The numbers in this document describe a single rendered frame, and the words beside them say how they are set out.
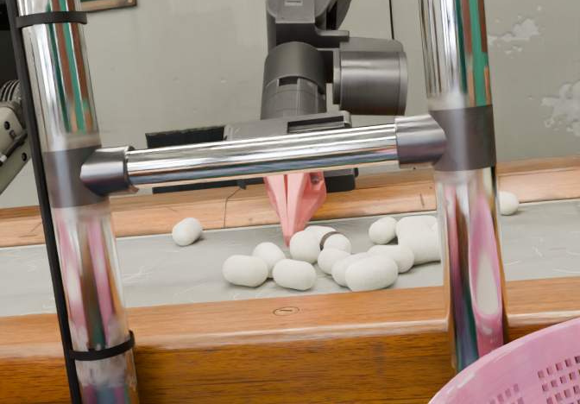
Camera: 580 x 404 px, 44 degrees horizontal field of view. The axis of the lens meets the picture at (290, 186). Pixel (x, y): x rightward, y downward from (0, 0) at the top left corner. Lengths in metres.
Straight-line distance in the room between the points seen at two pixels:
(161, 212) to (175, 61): 1.96
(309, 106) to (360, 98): 0.06
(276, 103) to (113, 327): 0.34
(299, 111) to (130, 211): 0.22
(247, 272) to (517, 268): 0.17
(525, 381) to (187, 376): 0.14
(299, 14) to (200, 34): 1.96
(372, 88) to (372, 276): 0.25
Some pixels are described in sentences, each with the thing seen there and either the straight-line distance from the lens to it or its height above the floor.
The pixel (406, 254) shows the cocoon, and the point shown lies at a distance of 0.46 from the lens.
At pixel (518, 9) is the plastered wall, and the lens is 2.59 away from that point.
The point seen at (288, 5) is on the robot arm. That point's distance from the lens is 0.68.
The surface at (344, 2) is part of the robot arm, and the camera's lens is 0.75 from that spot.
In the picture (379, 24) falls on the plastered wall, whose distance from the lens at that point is 2.55.
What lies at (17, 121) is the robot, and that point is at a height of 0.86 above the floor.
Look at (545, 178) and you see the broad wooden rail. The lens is 0.68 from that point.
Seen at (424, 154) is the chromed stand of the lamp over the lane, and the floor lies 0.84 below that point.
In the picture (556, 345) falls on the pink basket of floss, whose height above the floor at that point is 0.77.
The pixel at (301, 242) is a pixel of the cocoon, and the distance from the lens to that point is 0.50.
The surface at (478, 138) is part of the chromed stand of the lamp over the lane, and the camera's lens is 0.26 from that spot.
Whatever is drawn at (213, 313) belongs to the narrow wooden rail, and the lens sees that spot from 0.34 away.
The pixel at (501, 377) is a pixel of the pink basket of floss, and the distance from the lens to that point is 0.25.
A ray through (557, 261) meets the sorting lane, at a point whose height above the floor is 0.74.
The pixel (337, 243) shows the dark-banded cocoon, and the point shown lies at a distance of 0.50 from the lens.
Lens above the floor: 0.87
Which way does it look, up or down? 8 degrees down
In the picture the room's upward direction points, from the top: 7 degrees counter-clockwise
